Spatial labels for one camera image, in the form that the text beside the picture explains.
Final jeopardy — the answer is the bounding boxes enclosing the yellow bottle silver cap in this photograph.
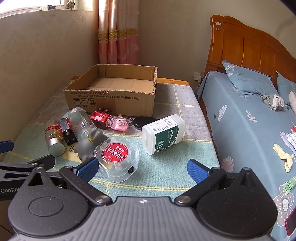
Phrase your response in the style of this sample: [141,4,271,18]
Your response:
[44,119,65,157]

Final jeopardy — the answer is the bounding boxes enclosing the grey figurine toy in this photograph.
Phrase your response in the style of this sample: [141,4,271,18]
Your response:
[75,125,109,162]

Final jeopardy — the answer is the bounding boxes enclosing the clear round box red label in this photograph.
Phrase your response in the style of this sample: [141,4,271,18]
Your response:
[93,137,139,183]

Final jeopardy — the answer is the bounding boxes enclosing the clear plastic jar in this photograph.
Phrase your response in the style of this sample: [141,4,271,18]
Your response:
[63,108,91,141]

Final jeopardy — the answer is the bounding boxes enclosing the red toy train block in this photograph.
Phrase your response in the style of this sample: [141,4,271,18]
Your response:
[90,108,111,130]

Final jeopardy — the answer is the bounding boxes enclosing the white green medicine bottle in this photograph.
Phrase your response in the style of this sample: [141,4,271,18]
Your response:
[142,114,185,155]

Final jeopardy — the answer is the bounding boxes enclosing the pink keychain charm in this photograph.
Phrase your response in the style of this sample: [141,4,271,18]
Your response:
[107,115,133,132]

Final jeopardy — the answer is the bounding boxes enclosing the black glossy case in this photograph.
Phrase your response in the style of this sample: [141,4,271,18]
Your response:
[133,116,158,130]

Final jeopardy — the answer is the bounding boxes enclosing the black toy block red wheels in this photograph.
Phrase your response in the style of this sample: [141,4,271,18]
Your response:
[58,118,77,146]

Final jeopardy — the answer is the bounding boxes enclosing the yellow paper card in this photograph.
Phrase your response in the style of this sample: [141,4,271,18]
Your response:
[62,143,82,163]

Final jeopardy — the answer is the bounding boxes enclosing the grey green checked mat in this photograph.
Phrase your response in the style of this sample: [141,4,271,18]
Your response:
[4,83,219,198]

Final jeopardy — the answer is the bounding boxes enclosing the green tube on bed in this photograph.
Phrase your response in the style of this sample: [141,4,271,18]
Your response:
[282,176,296,195]

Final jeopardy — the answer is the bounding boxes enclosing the yellow toy on bed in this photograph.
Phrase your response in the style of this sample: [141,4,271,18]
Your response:
[273,144,294,172]

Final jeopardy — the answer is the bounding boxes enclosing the red phone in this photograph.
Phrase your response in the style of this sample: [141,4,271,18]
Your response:
[285,208,296,236]

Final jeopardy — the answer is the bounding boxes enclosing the open cardboard box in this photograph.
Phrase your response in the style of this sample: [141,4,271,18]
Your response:
[64,64,158,117]

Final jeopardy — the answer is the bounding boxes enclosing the grey crumpled cloth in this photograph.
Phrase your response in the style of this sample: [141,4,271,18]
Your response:
[261,94,285,111]

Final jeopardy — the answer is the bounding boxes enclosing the blue pillow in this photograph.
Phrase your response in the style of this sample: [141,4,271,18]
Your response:
[222,60,278,95]
[277,72,295,103]

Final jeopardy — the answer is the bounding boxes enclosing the wooden bed headboard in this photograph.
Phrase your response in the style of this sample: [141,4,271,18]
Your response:
[204,15,295,87]

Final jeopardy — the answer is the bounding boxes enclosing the small clock on windowsill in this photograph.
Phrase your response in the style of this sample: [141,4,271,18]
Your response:
[64,0,75,9]

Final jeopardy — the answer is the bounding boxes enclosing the pink curtain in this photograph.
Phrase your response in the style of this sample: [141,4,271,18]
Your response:
[98,0,139,64]

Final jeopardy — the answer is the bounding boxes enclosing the wall power socket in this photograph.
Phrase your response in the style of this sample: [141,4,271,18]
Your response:
[193,71,202,83]

